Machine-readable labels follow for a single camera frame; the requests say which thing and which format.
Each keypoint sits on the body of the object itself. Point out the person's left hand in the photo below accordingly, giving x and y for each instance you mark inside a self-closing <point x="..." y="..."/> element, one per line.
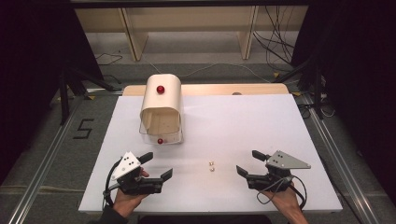
<point x="126" y="202"/>

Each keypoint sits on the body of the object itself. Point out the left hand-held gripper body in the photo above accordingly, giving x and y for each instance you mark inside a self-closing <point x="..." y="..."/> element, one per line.
<point x="126" y="165"/>

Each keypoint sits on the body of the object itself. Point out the dark curtain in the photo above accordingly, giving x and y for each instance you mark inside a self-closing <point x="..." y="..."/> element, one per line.
<point x="34" y="62"/>
<point x="358" y="77"/>

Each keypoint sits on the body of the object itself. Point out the black tripod stand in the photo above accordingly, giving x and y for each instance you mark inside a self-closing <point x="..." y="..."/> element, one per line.
<point x="74" y="84"/>

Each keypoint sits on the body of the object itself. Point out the black metal stand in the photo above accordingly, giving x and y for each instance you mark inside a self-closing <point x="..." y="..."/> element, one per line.
<point x="311" y="74"/>

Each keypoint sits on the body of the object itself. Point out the wooden table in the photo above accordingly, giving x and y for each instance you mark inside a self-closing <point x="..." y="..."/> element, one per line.
<point x="211" y="89"/>

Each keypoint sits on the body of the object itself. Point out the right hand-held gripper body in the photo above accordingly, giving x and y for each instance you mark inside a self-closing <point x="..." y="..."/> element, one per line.
<point x="285" y="161"/>

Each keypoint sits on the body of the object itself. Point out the white board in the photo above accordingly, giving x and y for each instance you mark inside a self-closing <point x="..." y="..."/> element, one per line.
<point x="236" y="130"/>

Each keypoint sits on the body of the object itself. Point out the person's right hand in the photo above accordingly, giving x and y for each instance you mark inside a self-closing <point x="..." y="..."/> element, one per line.
<point x="288" y="200"/>

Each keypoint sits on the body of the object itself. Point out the cream bread box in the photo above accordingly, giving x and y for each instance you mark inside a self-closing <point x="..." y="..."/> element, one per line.
<point x="163" y="101"/>

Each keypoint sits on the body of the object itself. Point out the aluminium floor rail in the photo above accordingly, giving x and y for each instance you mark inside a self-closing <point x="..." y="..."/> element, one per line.
<point x="37" y="174"/>
<point x="339" y="161"/>

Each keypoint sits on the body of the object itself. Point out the clear box door, red knob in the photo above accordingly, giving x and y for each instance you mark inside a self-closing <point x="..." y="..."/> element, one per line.
<point x="162" y="140"/>

